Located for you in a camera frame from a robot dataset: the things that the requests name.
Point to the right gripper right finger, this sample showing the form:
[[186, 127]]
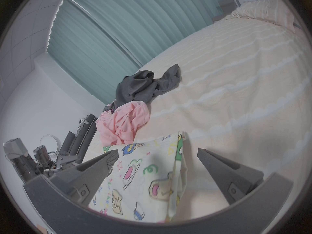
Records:
[[229, 177]]

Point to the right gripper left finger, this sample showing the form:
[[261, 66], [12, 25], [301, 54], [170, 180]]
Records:
[[92, 174]]

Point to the white printed pyjama top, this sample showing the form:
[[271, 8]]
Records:
[[136, 179]]

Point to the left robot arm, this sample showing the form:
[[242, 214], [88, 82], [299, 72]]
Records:
[[17, 150]]

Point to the bed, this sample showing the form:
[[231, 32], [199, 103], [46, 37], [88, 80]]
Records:
[[231, 82]]

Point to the pink garment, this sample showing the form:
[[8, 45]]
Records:
[[124, 123]]

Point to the grey garment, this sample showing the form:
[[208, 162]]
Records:
[[109, 107]]

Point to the black garment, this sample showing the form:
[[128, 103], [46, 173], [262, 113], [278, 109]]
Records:
[[139, 86]]

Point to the blue-green curtain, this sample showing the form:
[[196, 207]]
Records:
[[151, 18], [92, 64]]

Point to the grey white bedside table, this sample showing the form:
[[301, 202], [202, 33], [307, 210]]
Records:
[[225, 8]]

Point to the pale pink striped pillow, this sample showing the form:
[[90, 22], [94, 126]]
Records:
[[265, 11]]

